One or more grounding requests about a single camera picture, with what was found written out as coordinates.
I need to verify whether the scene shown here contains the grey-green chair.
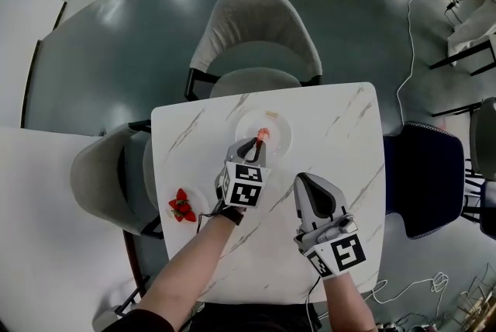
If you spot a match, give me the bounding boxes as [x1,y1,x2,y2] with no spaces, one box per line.
[430,96,496,182]

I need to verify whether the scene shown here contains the person's dark shirt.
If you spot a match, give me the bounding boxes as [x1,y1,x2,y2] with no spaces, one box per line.
[103,307,176,332]

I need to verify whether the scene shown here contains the red strawberries on small plate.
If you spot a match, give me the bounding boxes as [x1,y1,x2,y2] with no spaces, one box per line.
[164,185,211,226]

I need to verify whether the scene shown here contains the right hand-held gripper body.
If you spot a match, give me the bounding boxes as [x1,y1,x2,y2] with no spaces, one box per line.
[292,172,367,280]

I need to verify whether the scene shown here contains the person's right forearm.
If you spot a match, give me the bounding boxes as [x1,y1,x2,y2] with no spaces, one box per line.
[321,270,379,332]

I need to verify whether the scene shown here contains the person's left forearm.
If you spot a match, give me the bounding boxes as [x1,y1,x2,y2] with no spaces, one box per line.
[133,206,247,332]

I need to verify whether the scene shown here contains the black wrist band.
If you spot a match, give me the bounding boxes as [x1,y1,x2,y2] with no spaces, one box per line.
[222,206,246,227]

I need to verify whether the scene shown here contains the dark blue chair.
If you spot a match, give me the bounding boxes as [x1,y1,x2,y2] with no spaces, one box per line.
[382,120,466,240]

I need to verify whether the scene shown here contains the white round plate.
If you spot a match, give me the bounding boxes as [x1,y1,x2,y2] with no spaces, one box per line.
[234,108,294,157]

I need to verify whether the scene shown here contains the black-legged side table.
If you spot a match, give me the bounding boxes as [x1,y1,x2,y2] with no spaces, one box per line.
[428,2,496,78]

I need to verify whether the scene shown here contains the coiled white cable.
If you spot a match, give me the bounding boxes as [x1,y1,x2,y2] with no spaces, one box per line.
[362,271,450,305]

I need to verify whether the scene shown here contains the person's dark trousers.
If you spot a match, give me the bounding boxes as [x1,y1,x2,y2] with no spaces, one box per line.
[188,300,325,332]

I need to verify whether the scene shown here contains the thin black cable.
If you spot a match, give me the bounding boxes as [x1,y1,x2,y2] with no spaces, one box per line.
[195,199,226,235]

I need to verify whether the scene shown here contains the long white cable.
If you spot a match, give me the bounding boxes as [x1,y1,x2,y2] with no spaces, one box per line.
[394,0,453,124]

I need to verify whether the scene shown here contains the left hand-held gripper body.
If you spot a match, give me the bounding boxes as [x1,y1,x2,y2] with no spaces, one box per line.
[215,138,273,209]

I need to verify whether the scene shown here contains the grey upholstered chair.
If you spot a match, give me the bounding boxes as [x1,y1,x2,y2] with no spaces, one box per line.
[69,119,166,240]
[184,0,324,102]

